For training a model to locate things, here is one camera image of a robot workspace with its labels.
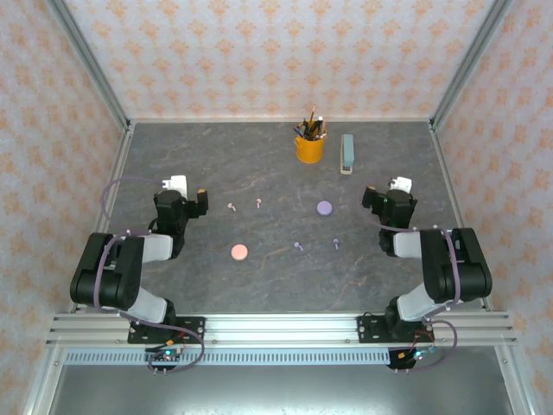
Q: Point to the purple earbud charging case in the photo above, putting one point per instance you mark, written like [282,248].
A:
[324,208]

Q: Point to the purple earbud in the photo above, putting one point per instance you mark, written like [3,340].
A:
[335,243]
[298,246]

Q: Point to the pink earbud charging case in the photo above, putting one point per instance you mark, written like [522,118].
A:
[239,253]

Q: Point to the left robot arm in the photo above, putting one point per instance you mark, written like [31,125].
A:
[108,276]

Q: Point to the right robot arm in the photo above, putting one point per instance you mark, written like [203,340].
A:
[458,268]

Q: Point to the grey-blue stapler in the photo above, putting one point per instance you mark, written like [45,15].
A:
[347,151]

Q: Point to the yellow pen cup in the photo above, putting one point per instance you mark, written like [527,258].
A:
[310,151]

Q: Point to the white-tipped pen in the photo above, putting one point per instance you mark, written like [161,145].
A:
[320,122]

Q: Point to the black pen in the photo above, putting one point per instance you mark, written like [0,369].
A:
[306,128]

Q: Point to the blue pen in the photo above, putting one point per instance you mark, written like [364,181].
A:
[299,130]

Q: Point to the brown pencil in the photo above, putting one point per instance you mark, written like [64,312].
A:
[311,114]

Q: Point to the small circuit board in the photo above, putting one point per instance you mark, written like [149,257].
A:
[419,354]
[166,355]

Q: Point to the grey metal panel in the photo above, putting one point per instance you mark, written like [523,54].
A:
[281,391]

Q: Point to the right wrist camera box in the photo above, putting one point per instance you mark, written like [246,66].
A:
[402,183]

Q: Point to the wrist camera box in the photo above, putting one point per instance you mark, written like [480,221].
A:
[402,183]
[177,181]

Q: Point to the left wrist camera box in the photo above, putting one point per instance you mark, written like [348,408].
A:
[177,181]

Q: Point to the aluminium side rail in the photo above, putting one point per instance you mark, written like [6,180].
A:
[116,173]
[446,173]

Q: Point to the aluminium back rail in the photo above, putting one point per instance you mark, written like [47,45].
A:
[281,119]

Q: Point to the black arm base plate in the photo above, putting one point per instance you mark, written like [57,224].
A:
[369,328]
[194,328]

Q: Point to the aluminium mounting rail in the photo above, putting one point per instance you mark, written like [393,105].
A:
[281,328]

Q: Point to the aluminium frame post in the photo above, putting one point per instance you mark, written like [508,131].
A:
[468,65]
[91,65]

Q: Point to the aluminium frame leg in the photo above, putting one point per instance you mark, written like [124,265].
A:
[514,384]
[43,384]

